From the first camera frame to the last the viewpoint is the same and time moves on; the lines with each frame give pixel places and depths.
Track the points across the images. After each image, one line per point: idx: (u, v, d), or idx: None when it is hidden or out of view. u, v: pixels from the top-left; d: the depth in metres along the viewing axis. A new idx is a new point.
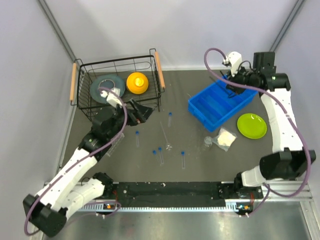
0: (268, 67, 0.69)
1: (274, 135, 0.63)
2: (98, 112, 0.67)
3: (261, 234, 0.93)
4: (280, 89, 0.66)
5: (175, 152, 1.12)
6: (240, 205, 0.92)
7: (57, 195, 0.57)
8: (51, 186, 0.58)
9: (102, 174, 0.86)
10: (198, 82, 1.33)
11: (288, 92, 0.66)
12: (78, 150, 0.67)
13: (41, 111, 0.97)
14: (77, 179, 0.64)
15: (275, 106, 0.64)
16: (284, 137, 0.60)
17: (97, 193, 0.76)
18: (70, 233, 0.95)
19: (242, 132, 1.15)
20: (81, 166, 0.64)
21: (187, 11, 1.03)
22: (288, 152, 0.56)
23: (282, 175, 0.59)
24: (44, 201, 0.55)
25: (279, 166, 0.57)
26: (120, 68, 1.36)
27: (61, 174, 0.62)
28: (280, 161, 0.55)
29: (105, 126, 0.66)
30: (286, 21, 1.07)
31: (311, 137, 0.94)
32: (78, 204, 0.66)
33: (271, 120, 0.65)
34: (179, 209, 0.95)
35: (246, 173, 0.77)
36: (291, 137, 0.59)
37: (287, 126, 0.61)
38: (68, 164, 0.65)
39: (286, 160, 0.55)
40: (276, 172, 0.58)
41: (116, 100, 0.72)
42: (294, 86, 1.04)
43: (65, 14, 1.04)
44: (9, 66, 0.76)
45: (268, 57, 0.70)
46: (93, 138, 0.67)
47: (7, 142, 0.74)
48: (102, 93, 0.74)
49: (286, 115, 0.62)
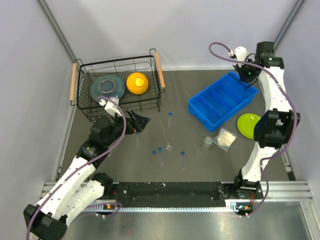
0: (266, 53, 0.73)
1: (266, 103, 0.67)
2: (96, 119, 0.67)
3: (260, 234, 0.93)
4: (275, 68, 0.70)
5: (175, 152, 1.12)
6: (240, 205, 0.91)
7: (57, 204, 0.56)
8: (51, 195, 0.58)
9: (101, 175, 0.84)
10: (198, 82, 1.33)
11: (281, 69, 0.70)
12: (76, 159, 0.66)
13: (41, 111, 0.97)
14: (76, 186, 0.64)
15: (269, 78, 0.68)
16: (274, 101, 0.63)
17: (97, 193, 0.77)
18: (70, 233, 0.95)
19: (242, 132, 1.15)
20: (80, 174, 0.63)
21: (187, 11, 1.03)
22: (275, 111, 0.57)
23: (272, 139, 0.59)
24: (44, 210, 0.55)
25: (267, 126, 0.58)
26: (120, 68, 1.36)
27: (61, 183, 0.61)
28: (268, 119, 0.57)
29: (104, 134, 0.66)
30: (286, 22, 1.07)
31: (311, 137, 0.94)
32: (77, 210, 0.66)
33: (265, 92, 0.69)
34: (179, 209, 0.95)
35: (245, 165, 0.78)
36: (280, 102, 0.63)
37: (278, 93, 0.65)
38: (67, 172, 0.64)
39: (274, 118, 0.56)
40: (266, 134, 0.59)
41: (114, 109, 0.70)
42: (294, 86, 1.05)
43: (65, 14, 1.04)
44: (9, 65, 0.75)
45: (267, 45, 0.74)
46: (91, 145, 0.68)
47: (7, 142, 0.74)
48: (100, 102, 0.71)
49: (277, 85, 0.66)
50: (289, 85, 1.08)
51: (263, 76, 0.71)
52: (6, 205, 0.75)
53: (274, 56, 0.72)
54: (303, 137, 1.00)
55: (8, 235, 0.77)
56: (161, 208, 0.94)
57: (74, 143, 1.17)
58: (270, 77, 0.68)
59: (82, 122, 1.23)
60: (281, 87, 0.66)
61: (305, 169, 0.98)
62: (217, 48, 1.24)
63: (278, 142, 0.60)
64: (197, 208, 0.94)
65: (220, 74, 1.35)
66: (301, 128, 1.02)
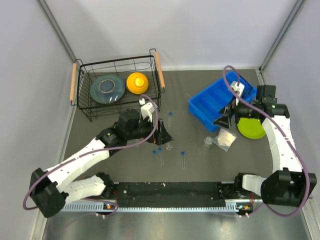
0: (269, 99, 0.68)
1: (274, 158, 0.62)
2: (127, 110, 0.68)
3: (260, 234, 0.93)
4: (279, 117, 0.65)
5: (175, 152, 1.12)
6: (240, 205, 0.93)
7: (64, 177, 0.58)
8: (62, 166, 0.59)
9: (105, 175, 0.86)
10: (198, 82, 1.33)
11: (287, 118, 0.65)
12: (94, 140, 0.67)
13: (42, 111, 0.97)
14: (86, 167, 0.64)
15: (275, 130, 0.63)
16: (283, 158, 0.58)
17: (97, 189, 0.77)
18: (70, 233, 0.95)
19: (242, 132, 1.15)
20: (94, 156, 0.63)
21: (186, 11, 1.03)
22: (287, 173, 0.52)
23: (283, 202, 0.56)
24: (51, 178, 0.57)
25: (278, 189, 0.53)
26: (120, 68, 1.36)
27: (74, 157, 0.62)
28: (278, 183, 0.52)
29: (130, 126, 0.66)
30: (286, 22, 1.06)
31: (310, 138, 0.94)
32: (78, 194, 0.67)
33: (271, 144, 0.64)
34: (179, 209, 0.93)
35: (248, 175, 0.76)
36: (290, 159, 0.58)
37: (287, 149, 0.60)
38: (83, 150, 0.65)
39: (286, 183, 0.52)
40: (276, 197, 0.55)
41: (149, 113, 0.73)
42: (295, 86, 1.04)
43: (65, 14, 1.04)
44: (9, 65, 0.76)
45: (270, 90, 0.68)
46: (112, 132, 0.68)
47: (7, 142, 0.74)
48: (141, 100, 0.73)
49: (285, 138, 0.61)
50: (291, 84, 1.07)
51: (267, 125, 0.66)
52: (5, 204, 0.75)
53: (277, 104, 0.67)
54: (302, 137, 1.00)
55: (7, 235, 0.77)
56: (161, 208, 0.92)
57: (74, 143, 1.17)
58: (276, 128, 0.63)
59: (82, 122, 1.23)
60: (290, 141, 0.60)
61: None
62: (214, 53, 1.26)
63: (289, 204, 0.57)
64: (199, 209, 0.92)
65: (220, 74, 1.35)
66: (300, 128, 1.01)
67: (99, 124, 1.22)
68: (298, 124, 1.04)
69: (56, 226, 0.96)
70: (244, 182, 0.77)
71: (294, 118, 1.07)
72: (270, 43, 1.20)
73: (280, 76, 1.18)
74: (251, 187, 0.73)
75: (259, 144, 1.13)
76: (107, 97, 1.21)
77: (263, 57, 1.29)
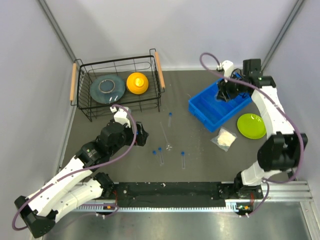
0: (255, 71, 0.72)
1: (267, 126, 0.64)
2: (109, 125, 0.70)
3: (261, 234, 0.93)
4: (268, 87, 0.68)
5: (175, 152, 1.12)
6: (240, 205, 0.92)
7: (45, 203, 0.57)
8: (41, 192, 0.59)
9: (104, 176, 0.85)
10: (198, 82, 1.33)
11: (274, 88, 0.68)
12: (74, 159, 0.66)
13: (42, 112, 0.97)
14: (68, 188, 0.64)
15: (264, 100, 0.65)
16: (274, 123, 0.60)
17: (95, 194, 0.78)
18: (70, 233, 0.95)
19: (242, 132, 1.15)
20: (73, 177, 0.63)
21: (186, 11, 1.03)
22: (280, 136, 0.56)
23: (279, 165, 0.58)
24: (31, 206, 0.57)
25: (274, 150, 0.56)
26: (120, 68, 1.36)
27: (52, 182, 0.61)
28: (274, 144, 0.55)
29: (112, 139, 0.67)
30: (286, 22, 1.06)
31: (310, 138, 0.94)
32: (70, 207, 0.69)
33: (262, 113, 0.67)
34: (179, 209, 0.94)
35: (245, 170, 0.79)
36: (281, 123, 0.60)
37: (278, 115, 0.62)
38: (63, 171, 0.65)
39: (281, 144, 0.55)
40: (273, 160, 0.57)
41: (126, 119, 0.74)
42: (296, 85, 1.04)
43: (64, 14, 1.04)
44: (8, 65, 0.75)
45: (255, 63, 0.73)
46: (91, 148, 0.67)
47: (7, 143, 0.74)
48: (112, 108, 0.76)
49: (274, 105, 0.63)
50: (292, 84, 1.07)
51: (257, 97, 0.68)
52: (5, 205, 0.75)
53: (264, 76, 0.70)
54: None
55: (7, 235, 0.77)
56: (161, 208, 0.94)
57: (74, 143, 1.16)
58: (265, 98, 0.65)
59: (82, 122, 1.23)
60: (278, 106, 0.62)
61: (305, 169, 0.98)
62: (214, 53, 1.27)
63: (286, 167, 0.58)
64: (205, 209, 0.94)
65: None
66: (300, 128, 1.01)
67: (99, 124, 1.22)
68: (297, 124, 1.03)
69: (56, 227, 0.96)
70: (243, 177, 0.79)
71: (293, 118, 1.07)
72: (270, 43, 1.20)
73: (279, 76, 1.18)
74: (250, 178, 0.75)
75: (259, 144, 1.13)
76: (107, 97, 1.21)
77: (263, 57, 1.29)
